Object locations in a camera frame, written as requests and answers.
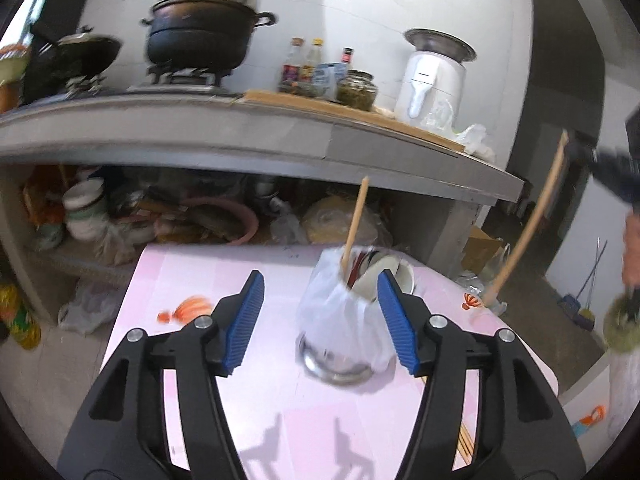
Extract crumpled clear plastic bag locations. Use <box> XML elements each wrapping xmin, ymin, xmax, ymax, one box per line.
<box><xmin>452</xmin><ymin>124</ymin><xmax>496</xmax><ymax>161</ymax></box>

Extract broom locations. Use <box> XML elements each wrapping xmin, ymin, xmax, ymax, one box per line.
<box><xmin>575</xmin><ymin>240</ymin><xmax>609</xmax><ymax>332</ymax></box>

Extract black gas stove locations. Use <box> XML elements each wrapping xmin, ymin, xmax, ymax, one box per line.
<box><xmin>127</xmin><ymin>65</ymin><xmax>236</xmax><ymax>94</ymax></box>

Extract white ceramic spoon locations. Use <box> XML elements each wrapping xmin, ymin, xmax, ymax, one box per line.
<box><xmin>357</xmin><ymin>255</ymin><xmax>416</xmax><ymax>302</ymax></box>

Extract bunch of wooden chopsticks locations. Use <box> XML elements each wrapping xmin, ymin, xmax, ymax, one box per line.
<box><xmin>457</xmin><ymin>422</ymin><xmax>476</xmax><ymax>466</ymax></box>

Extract stacked orange green basins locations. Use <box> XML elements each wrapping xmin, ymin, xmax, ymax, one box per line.
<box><xmin>0</xmin><ymin>42</ymin><xmax>31</xmax><ymax>114</ymax></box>

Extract concrete kitchen counter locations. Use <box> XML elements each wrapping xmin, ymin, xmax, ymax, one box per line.
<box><xmin>0</xmin><ymin>91</ymin><xmax>526</xmax><ymax>208</ymax></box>

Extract white air fryer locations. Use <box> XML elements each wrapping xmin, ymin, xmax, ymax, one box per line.
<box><xmin>394</xmin><ymin>52</ymin><xmax>469</xmax><ymax>129</ymax></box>

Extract brown cap sauce bottle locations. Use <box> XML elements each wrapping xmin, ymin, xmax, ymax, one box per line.
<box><xmin>280</xmin><ymin>37</ymin><xmax>306</xmax><ymax>92</ymax></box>

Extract black stockpot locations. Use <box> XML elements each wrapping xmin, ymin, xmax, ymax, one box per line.
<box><xmin>141</xmin><ymin>0</ymin><xmax>276</xmax><ymax>69</ymax></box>

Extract black wok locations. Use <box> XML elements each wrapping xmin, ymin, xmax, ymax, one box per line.
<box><xmin>52</xmin><ymin>32</ymin><xmax>124</xmax><ymax>79</ymax></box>

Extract yellow food plastic bag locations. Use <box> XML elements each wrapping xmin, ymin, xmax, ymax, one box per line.
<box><xmin>300</xmin><ymin>194</ymin><xmax>386</xmax><ymax>247</ymax></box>

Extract glass pickle jar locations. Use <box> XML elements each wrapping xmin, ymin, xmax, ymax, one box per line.
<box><xmin>336</xmin><ymin>70</ymin><xmax>379</xmax><ymax>111</ymax></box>

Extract white plastic bag liner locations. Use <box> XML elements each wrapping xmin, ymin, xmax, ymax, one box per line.
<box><xmin>297</xmin><ymin>247</ymin><xmax>416</xmax><ymax>374</ymax></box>

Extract yellow cooking oil bottle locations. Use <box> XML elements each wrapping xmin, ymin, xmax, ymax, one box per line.
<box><xmin>0</xmin><ymin>282</ymin><xmax>44</xmax><ymax>352</ymax></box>

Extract steel basin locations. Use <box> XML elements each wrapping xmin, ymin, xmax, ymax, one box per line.
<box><xmin>404</xmin><ymin>28</ymin><xmax>477</xmax><ymax>64</ymax></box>

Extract black refrigerator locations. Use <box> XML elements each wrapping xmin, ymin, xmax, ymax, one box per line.
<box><xmin>27</xmin><ymin>0</ymin><xmax>96</xmax><ymax>44</ymax></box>

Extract cardboard box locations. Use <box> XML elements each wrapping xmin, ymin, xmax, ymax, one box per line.
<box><xmin>460</xmin><ymin>225</ymin><xmax>507</xmax><ymax>275</ymax></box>

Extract stack of ceramic bowls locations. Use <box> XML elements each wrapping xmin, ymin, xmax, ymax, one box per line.
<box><xmin>62</xmin><ymin>177</ymin><xmax>110</xmax><ymax>242</ymax></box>

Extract pink plastic basin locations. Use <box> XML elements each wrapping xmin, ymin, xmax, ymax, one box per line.
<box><xmin>160</xmin><ymin>197</ymin><xmax>259</xmax><ymax>247</ymax></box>

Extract white floor plastic bag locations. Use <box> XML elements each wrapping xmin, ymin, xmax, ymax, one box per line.
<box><xmin>57</xmin><ymin>280</ymin><xmax>121</xmax><ymax>336</ymax></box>

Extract white cartoon print stool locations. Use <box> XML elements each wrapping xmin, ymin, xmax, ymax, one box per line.
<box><xmin>560</xmin><ymin>350</ymin><xmax>632</xmax><ymax>462</ymax></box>

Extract wooden cutting board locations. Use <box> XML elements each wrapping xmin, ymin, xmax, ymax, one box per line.
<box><xmin>242</xmin><ymin>89</ymin><xmax>466</xmax><ymax>154</ymax></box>

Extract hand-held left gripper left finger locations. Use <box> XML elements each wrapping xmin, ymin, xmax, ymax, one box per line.
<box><xmin>58</xmin><ymin>269</ymin><xmax>266</xmax><ymax>480</ymax></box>

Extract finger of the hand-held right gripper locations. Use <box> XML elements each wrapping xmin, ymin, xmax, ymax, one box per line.
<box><xmin>565</xmin><ymin>130</ymin><xmax>602</xmax><ymax>167</ymax></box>

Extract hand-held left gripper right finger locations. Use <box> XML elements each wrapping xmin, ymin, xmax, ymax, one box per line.
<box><xmin>376</xmin><ymin>268</ymin><xmax>587</xmax><ymax>480</ymax></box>

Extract single wooden chopstick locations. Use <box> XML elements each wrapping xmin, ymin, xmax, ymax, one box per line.
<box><xmin>481</xmin><ymin>130</ymin><xmax>571</xmax><ymax>309</ymax></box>
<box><xmin>341</xmin><ymin>176</ymin><xmax>370</xmax><ymax>269</ymax></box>

